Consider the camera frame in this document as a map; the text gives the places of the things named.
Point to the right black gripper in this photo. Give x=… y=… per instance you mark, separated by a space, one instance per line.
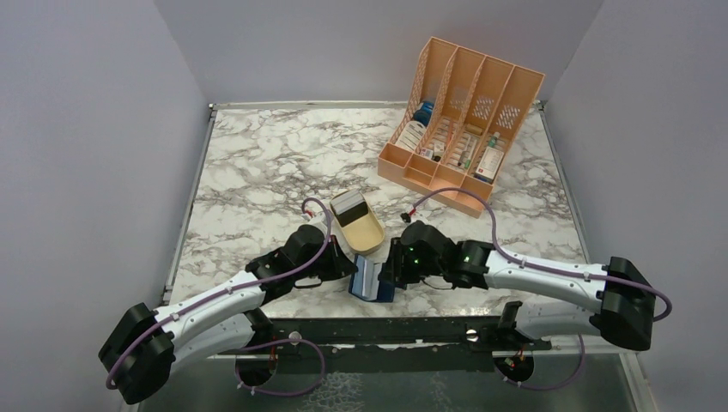
x=394 y=269

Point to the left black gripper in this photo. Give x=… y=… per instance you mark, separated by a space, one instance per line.
x=341 y=264

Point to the blue leather card holder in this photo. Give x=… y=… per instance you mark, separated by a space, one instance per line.
x=365 y=285

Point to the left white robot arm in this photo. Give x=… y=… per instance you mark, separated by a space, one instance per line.
x=148 y=345

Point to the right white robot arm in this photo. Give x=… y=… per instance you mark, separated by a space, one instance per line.
x=613 y=301

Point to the credit cards in tray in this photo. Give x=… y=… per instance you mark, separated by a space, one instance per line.
x=348 y=207

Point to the tan oval tray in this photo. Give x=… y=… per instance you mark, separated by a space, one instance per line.
x=365 y=235

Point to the small items in organizer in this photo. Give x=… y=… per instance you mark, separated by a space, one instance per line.
x=433 y=151

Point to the white red box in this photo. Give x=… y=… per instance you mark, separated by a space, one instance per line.
x=489 y=164

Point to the blue round container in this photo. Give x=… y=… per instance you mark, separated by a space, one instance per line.
x=423 y=113

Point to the orange desk organizer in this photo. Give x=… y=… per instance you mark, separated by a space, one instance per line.
x=474 y=96

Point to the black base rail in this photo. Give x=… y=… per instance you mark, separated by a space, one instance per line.
x=380 y=345

